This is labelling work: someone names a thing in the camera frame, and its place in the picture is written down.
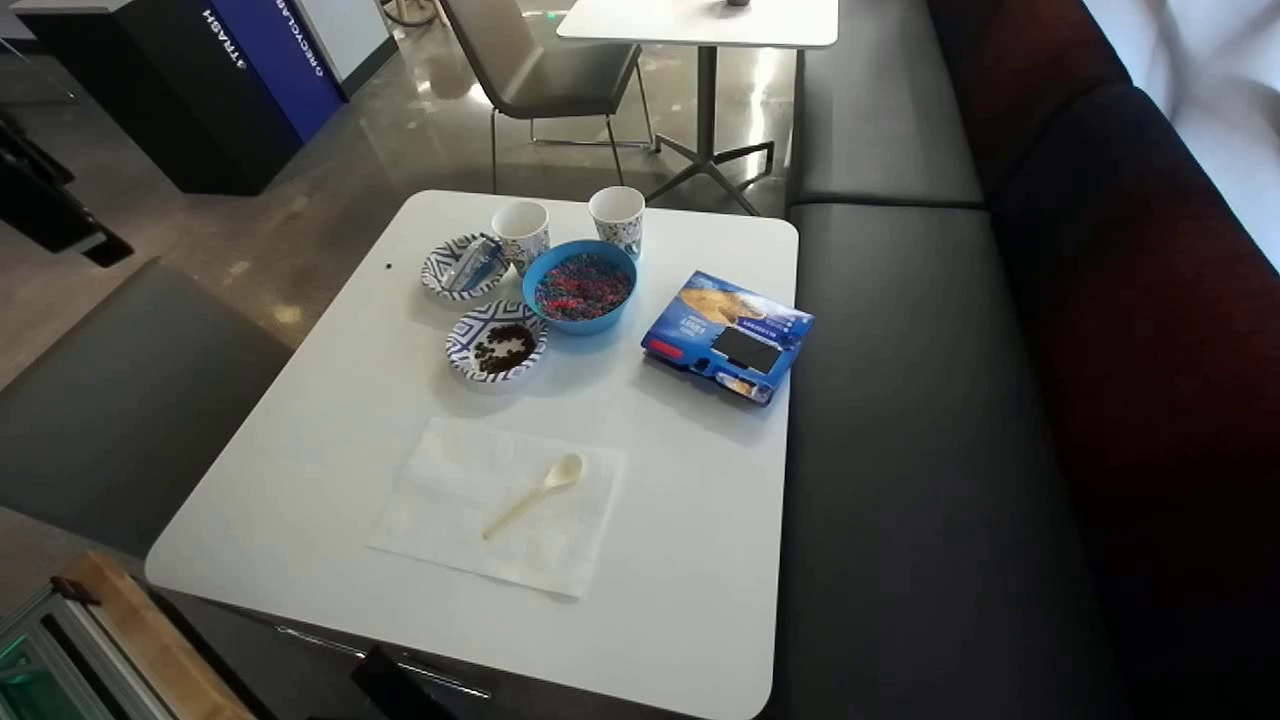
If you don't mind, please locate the white paper napkin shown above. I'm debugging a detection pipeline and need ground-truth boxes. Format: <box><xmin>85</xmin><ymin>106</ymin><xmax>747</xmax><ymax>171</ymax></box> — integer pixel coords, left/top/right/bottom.
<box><xmin>369</xmin><ymin>419</ymin><xmax>627</xmax><ymax>601</ymax></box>

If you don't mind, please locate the blue snack box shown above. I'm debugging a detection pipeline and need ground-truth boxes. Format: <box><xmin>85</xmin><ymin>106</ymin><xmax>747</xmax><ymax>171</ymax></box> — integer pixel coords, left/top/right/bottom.
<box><xmin>638</xmin><ymin>274</ymin><xmax>810</xmax><ymax>405</ymax></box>

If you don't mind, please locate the blue bowl with candies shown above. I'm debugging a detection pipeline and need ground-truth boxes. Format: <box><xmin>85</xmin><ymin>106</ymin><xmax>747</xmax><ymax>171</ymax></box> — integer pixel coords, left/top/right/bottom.
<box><xmin>520</xmin><ymin>242</ymin><xmax>636</xmax><ymax>338</ymax></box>

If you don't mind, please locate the cream plastic spoon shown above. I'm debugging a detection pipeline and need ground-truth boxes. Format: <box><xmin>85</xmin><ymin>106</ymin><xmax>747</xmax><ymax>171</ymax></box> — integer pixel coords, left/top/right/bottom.
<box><xmin>485</xmin><ymin>451</ymin><xmax>584</xmax><ymax>542</ymax></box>

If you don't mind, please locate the zebra paper bowl dark food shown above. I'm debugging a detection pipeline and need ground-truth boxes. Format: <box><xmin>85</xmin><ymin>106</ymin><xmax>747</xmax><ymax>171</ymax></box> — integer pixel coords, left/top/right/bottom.
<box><xmin>449</xmin><ymin>303</ymin><xmax>544</xmax><ymax>388</ymax></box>

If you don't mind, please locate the patterned paper cup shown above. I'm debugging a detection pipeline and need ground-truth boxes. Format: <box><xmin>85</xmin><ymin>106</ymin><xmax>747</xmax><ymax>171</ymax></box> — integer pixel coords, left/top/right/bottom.
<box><xmin>588</xmin><ymin>183</ymin><xmax>642</xmax><ymax>256</ymax></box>
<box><xmin>486</xmin><ymin>200</ymin><xmax>549</xmax><ymax>263</ymax></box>

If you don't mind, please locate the zebra paper bowl with wrappers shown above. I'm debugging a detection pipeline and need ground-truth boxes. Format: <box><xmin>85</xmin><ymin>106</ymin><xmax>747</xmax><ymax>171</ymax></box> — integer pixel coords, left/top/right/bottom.
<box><xmin>418</xmin><ymin>231</ymin><xmax>507</xmax><ymax>303</ymax></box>

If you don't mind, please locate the grey chair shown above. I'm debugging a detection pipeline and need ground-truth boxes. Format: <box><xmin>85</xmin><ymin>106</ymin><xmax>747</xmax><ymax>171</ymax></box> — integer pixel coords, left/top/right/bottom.
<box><xmin>438</xmin><ymin>0</ymin><xmax>642</xmax><ymax>180</ymax></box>

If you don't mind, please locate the white main table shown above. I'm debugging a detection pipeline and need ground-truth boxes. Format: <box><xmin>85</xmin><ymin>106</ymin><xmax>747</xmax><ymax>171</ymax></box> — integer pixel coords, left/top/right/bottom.
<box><xmin>144</xmin><ymin>194</ymin><xmax>800</xmax><ymax>715</ymax></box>

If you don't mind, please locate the white background table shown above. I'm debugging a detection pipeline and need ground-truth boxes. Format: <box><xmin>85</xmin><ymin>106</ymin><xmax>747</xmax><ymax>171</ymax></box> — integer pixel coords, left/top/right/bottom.
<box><xmin>554</xmin><ymin>0</ymin><xmax>840</xmax><ymax>209</ymax></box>

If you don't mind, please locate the black leather bench sofa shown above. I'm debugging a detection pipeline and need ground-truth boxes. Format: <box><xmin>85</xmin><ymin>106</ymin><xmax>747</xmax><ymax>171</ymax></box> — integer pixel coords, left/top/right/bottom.
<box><xmin>762</xmin><ymin>0</ymin><xmax>1280</xmax><ymax>720</ymax></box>

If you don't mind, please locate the black and blue bin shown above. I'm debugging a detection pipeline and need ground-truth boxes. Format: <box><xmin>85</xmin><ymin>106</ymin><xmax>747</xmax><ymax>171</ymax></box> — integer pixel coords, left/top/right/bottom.
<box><xmin>11</xmin><ymin>0</ymin><xmax>390</xmax><ymax>198</ymax></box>

